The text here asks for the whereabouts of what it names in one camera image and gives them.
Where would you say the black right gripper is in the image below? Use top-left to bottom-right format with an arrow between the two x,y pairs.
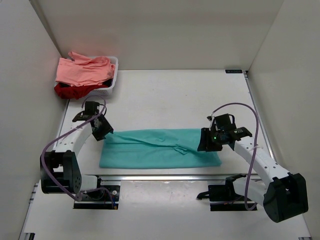
198,128 -> 224,152

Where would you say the teal t shirt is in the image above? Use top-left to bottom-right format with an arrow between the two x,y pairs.
99,128 -> 222,170

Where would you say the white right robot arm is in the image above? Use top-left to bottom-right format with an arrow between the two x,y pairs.
196,127 -> 309,223

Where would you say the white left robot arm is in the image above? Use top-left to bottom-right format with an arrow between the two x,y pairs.
40,115 -> 114,202

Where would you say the white plastic basket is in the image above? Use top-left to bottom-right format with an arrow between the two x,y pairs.
88,56 -> 119,97

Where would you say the red t shirt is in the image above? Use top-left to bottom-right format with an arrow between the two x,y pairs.
54,83 -> 99,100

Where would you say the pink t shirt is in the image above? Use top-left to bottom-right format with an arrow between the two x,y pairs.
55,51 -> 116,87

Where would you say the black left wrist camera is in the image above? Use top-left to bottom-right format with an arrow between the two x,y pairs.
72,101 -> 102,123

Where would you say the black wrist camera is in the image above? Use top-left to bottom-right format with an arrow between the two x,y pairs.
72,101 -> 102,123
207,113 -> 253,141

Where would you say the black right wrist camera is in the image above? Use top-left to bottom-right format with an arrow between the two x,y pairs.
207,113 -> 253,141

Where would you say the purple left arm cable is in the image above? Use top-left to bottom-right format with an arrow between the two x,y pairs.
41,96 -> 117,210

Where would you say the aluminium table rail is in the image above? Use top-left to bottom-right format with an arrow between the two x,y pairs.
97,174 -> 261,182

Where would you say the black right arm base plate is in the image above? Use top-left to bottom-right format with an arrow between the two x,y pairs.
196,174 -> 247,212

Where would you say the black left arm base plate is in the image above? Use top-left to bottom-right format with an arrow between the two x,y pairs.
73,184 -> 121,210

